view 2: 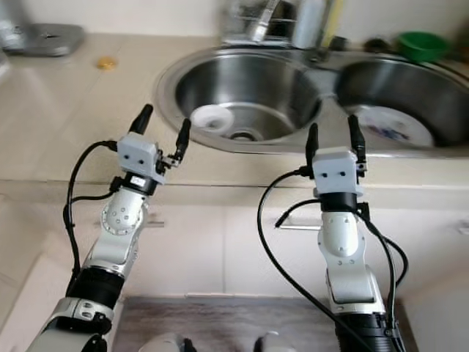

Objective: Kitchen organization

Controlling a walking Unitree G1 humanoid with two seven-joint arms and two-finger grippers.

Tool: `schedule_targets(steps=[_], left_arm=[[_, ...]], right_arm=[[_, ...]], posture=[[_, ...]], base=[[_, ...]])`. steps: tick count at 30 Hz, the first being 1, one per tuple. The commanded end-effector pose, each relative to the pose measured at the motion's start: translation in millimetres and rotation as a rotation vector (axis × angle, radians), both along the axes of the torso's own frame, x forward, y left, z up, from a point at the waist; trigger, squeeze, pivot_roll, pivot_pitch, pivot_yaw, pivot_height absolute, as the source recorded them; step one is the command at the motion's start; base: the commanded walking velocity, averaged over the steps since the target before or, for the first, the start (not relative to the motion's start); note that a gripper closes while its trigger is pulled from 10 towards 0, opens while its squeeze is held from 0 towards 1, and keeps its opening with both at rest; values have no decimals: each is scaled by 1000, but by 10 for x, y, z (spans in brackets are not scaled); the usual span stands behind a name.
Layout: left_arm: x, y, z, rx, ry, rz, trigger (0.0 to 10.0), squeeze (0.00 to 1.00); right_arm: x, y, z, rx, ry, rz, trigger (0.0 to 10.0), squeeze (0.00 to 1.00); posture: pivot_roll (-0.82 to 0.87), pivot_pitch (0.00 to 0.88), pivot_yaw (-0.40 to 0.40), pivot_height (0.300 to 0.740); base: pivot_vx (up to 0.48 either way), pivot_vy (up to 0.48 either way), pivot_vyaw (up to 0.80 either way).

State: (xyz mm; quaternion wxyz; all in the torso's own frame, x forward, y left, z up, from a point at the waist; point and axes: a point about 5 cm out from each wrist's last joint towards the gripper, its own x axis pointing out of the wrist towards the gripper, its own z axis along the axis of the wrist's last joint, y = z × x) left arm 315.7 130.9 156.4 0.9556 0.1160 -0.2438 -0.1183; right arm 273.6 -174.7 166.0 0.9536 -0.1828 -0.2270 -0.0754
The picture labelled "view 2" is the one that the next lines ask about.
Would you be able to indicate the chrome flexible faucet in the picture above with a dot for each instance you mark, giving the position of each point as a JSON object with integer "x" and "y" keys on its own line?
{"x": 264, "y": 28}

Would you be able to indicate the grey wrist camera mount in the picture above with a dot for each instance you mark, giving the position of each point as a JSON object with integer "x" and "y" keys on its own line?
{"x": 335, "y": 170}
{"x": 139, "y": 152}

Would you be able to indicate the black sink plug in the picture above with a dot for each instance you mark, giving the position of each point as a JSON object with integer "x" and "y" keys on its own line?
{"x": 375, "y": 46}

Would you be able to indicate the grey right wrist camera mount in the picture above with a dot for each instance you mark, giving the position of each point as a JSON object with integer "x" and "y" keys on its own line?
{"x": 335, "y": 170}

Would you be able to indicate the grey appliance base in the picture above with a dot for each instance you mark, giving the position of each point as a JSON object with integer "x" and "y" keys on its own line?
{"x": 51, "y": 38}

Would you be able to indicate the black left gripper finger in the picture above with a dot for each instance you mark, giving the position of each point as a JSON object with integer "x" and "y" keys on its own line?
{"x": 142, "y": 120}
{"x": 182, "y": 138}

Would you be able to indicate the yellow bottle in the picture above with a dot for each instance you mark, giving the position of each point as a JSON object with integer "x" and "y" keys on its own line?
{"x": 333, "y": 18}

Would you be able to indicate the white floral plate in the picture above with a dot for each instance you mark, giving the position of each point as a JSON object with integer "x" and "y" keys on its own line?
{"x": 399, "y": 126}

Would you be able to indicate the small white bowl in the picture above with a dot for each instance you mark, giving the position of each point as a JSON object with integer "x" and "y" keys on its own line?
{"x": 209, "y": 116}

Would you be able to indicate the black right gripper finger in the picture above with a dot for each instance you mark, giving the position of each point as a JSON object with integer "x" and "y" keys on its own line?
{"x": 312, "y": 145}
{"x": 357, "y": 136}

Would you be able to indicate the small black sponge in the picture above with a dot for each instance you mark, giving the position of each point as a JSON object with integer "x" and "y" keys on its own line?
{"x": 342, "y": 44}

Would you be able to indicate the green plastic bowl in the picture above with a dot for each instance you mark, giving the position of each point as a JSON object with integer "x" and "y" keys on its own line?
{"x": 423, "y": 45}

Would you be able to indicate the grey left robot leg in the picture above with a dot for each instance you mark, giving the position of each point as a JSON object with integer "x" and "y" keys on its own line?
{"x": 168, "y": 345}

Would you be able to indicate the grey robot leg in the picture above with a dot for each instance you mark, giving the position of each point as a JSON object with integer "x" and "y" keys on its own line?
{"x": 271, "y": 345}
{"x": 168, "y": 345}

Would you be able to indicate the stainless steel double sink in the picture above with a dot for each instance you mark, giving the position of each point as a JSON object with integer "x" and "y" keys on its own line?
{"x": 256, "y": 88}

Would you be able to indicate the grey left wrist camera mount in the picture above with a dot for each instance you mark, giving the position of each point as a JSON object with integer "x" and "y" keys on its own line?
{"x": 139, "y": 152}

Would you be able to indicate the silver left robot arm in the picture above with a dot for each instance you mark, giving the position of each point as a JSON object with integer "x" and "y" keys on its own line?
{"x": 126, "y": 216}

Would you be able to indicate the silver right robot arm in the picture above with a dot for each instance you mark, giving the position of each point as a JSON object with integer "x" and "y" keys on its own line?
{"x": 341, "y": 242}

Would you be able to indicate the gold round jar lid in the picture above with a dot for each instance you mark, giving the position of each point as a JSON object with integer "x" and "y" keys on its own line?
{"x": 106, "y": 64}

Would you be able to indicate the grey right robot leg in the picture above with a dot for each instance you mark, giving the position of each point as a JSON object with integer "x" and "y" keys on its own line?
{"x": 271, "y": 345}

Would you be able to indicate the white plastic bottle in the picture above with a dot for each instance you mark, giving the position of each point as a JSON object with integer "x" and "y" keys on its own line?
{"x": 308, "y": 22}

